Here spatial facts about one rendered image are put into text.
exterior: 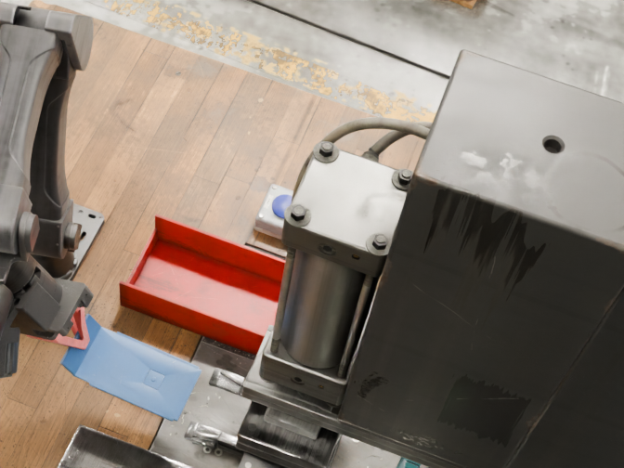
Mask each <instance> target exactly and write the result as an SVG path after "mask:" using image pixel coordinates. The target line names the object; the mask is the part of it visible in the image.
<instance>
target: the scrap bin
mask: <svg viewBox="0 0 624 468"><path fill-rule="evenodd" d="M284 265H285V260H283V259H280V258H278V257H275V256H273V255H270V254H267V253H263V252H260V251H257V250H255V249H253V248H250V247H247V246H244V245H242V244H239V243H237V242H234V241H231V240H227V239H224V238H221V237H219V236H216V235H214V234H211V233H209V232H206V231H203V230H200V229H198V228H195V227H191V226H189V225H186V224H183V223H180V222H177V221H175V220H173V219H170V218H167V217H165V216H162V215H159V214H156V215H155V229H154V230H153V232H152V234H151V235H150V237H149V240H148V242H147V244H146V246H145V248H144V250H143V251H142V253H141V255H140V256H139V258H138V260H137V262H136V265H135V266H134V268H133V270H132V272H131V274H130V276H129V278H128V280H127V282H124V281H120V282H119V287H120V304H121V306H124V307H127V308H130V309H132V310H135V311H137V312H140V313H142V314H145V315H148V316H150V317H153V318H156V319H159V320H162V321H164V322H167V323H170V324H173V325H175V326H177V327H180V328H182V329H185V330H188V331H190V332H195V333H197V334H199V335H202V336H205V337H207V338H210V339H213V340H215V341H217V342H220V343H222V344H225V345H229V346H232V347H235V348H238V349H239V350H242V351H245V352H247V353H250V354H253V355H255V356H256V354H257V352H258V350H259V348H260V345H261V343H262V342H263V339H264V337H265V335H266V332H267V329H268V326H269V325H272V326H274V324H275V318H276V313H277V308H278V302H279V297H280V286H281V281H282V276H283V270H284Z"/></svg>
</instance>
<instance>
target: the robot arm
mask: <svg viewBox="0 0 624 468"><path fill-rule="evenodd" d="M93 32H94V24H93V19H92V17H88V16H83V15H76V14H72V13H66V12H59V11H53V10H47V9H42V8H37V7H31V6H23V5H18V4H12V3H5V2H0V379H1V378H6V377H12V373H16V372H17V371H18V361H19V348H20V334H21V333H22V334H25V335H26V336H27V337H31V338H34V339H38V340H43V341H47V342H50V343H55V344H59V345H66V346H71V347H75V348H79V349H83V350H85V349H86V347H87V345H88V343H89V341H90V338H89V334H88V330H87V327H86V323H85V307H88V306H89V304H90V303H91V301H92V299H93V297H94V294H92V293H91V291H90V289H89V288H88V287H87V286H86V285H85V284H84V283H82V282H77V281H72V280H73V278H74V276H75V275H76V273H77V271H78V269H79V268H80V266H81V264H82V263H83V261H84V260H85V257H86V255H87V254H88V252H89V250H90V248H91V246H92V245H93V243H94V241H95V239H96V238H97V236H98V233H99V231H100V230H101V229H102V227H103V225H104V223H105V221H104V215H103V214H102V213H99V212H96V211H94V210H91V209H88V208H85V207H83V206H81V205H78V204H75V203H73V199H70V191H69V189H68V186H67V180H66V174H65V144H66V125H67V109H68V102H69V96H70V92H71V88H72V83H73V81H74V78H75V76H76V70H78V71H84V70H85V69H86V67H87V64H88V61H89V58H90V54H91V49H92V43H93ZM83 236H85V237H84V239H83V240H81V239H82V237H83ZM70 329H71V330H72V332H73V334H74V336H75V334H76V333H77V331H78V332H79V333H80V339H79V340H77V339H73V338H71V337H67V336H66V335H67V334H68V333H69V331H70Z"/></svg>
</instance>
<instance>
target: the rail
mask: <svg viewBox="0 0 624 468"><path fill-rule="evenodd" d="M218 443H220V444H219V445H218ZM221 444H223V446H225V445H226V446H227V447H223V446H222V445H221ZM228 447H230V448H228ZM217 448H218V449H222V450H224V451H226V452H229V453H232V454H234V455H237V456H239V457H242V456H243V454H244V452H246V451H244V450H241V449H238V448H236V442H234V441H231V440H228V439H226V438H224V437H222V436H220V437H218V440H217ZM231 448H233V449H237V450H238V451H236V450H233V449H231ZM240 451H241V452H243V454H242V453H240ZM246 453H249V452H246ZM249 454H251V453H249ZM251 455H253V454H251ZM254 456H256V455H254ZM256 457H258V456H256ZM258 458H261V457H258ZM261 459H264V458H261ZM264 460H266V459H264ZM266 461H268V460H266ZM269 462H273V461H269ZM273 463H275V462H273ZM276 464H277V463H276ZM278 465H280V464H278ZM280 466H283V465H280ZM283 467H285V466H283ZM285 468H288V467H285Z"/></svg>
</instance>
